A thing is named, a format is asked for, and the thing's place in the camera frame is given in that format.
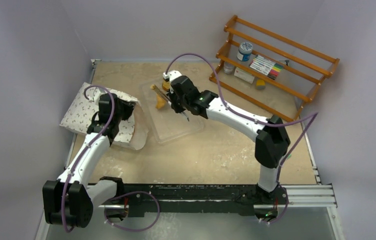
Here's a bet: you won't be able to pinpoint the fake croissant tan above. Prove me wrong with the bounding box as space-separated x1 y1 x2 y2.
155 94 168 110

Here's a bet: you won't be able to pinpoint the metal tongs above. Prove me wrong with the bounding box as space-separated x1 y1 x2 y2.
150 84 172 106

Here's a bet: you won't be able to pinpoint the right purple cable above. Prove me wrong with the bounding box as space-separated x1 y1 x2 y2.
165 52 319 226

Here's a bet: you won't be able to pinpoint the fake bread slice brown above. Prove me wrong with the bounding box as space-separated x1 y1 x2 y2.
161 80 170 92

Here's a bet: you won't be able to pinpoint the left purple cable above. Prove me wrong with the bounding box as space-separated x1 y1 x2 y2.
61 85 116 233

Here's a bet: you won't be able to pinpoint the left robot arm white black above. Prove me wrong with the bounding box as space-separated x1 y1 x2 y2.
42 93 136 233

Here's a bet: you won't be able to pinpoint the white jar blue label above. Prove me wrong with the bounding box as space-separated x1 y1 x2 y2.
236 41 253 62

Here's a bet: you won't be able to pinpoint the clear plastic tray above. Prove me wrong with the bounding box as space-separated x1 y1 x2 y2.
139 78 204 144

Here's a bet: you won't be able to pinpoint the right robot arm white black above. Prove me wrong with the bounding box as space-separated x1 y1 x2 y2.
163 71 291 204

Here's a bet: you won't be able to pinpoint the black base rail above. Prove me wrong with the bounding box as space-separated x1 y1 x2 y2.
92 183 290 218

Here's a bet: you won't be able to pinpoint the white card box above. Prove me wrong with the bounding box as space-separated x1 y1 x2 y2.
234 67 255 84

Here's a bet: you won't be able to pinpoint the white patterned paper bag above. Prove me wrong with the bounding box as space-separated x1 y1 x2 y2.
59 82 149 151

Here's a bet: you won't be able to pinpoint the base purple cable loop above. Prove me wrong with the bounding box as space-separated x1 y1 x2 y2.
103 191 160 233

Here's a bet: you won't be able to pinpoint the orange wooden shelf rack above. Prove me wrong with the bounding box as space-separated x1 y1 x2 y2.
209 15 340 122

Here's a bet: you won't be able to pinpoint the yellow grey sponge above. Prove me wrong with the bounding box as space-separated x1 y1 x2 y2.
255 78 266 90

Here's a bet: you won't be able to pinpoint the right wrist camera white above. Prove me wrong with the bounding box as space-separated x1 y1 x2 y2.
162 70 182 89

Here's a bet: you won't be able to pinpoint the pack of coloured markers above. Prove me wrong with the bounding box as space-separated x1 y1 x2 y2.
249 55 284 80

